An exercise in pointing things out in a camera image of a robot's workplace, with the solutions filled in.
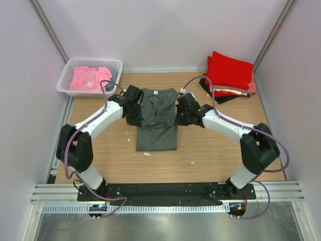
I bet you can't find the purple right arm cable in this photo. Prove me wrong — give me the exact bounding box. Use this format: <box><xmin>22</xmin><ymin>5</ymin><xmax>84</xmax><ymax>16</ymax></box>
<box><xmin>180</xmin><ymin>76</ymin><xmax>291</xmax><ymax>220</ymax></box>

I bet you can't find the black folded t shirt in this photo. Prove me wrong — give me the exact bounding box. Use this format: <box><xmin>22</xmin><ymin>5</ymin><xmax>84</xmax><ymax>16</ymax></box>
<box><xmin>199</xmin><ymin>78</ymin><xmax>240</xmax><ymax>104</ymax></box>

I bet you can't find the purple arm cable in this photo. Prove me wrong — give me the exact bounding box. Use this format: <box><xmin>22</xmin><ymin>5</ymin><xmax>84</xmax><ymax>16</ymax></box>
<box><xmin>180</xmin><ymin>76</ymin><xmax>291</xmax><ymax>220</ymax></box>
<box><xmin>64</xmin><ymin>80</ymin><xmax>128</xmax><ymax>219</ymax></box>

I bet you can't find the blue grey t shirt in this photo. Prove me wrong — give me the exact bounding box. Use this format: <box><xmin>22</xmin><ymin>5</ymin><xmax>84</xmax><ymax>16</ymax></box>
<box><xmin>105</xmin><ymin>69</ymin><xmax>118</xmax><ymax>92</ymax></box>

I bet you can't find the aluminium frame rail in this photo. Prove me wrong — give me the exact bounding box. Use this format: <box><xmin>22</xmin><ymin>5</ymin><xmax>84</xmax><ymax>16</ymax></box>
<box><xmin>30</xmin><ymin>181</ymin><xmax>305</xmax><ymax>204</ymax></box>

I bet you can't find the dark grey t shirt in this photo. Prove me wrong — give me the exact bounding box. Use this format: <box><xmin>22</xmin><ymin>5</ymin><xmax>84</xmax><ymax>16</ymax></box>
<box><xmin>136</xmin><ymin>88</ymin><xmax>178</xmax><ymax>152</ymax></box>

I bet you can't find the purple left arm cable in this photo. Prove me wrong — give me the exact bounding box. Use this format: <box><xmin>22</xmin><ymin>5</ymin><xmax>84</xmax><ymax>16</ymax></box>
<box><xmin>64</xmin><ymin>80</ymin><xmax>128</xmax><ymax>219</ymax></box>

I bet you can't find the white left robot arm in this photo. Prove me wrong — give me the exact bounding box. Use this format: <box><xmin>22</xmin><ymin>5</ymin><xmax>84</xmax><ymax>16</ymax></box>
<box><xmin>56</xmin><ymin>85</ymin><xmax>144</xmax><ymax>193</ymax></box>

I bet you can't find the pink white folded t shirt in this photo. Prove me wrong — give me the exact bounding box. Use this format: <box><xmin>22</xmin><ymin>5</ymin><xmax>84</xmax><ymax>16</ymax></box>
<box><xmin>213</xmin><ymin>75</ymin><xmax>257</xmax><ymax>95</ymax></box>

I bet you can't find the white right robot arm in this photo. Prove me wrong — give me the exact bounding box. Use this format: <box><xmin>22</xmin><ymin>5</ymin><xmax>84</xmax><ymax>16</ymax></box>
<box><xmin>176</xmin><ymin>89</ymin><xmax>280</xmax><ymax>198</ymax></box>

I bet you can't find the orange red folded t shirt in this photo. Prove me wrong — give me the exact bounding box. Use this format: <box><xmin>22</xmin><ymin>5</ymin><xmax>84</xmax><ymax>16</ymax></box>
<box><xmin>214</xmin><ymin>91</ymin><xmax>239</xmax><ymax>98</ymax></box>

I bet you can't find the white slotted cable duct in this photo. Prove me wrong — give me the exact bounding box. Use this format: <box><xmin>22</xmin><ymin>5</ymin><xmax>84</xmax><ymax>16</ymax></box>
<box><xmin>42</xmin><ymin>203</ymin><xmax>230</xmax><ymax>215</ymax></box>

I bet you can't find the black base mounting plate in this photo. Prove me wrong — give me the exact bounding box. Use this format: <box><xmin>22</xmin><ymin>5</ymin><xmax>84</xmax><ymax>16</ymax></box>
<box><xmin>76</xmin><ymin>182</ymin><xmax>257</xmax><ymax>207</ymax></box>

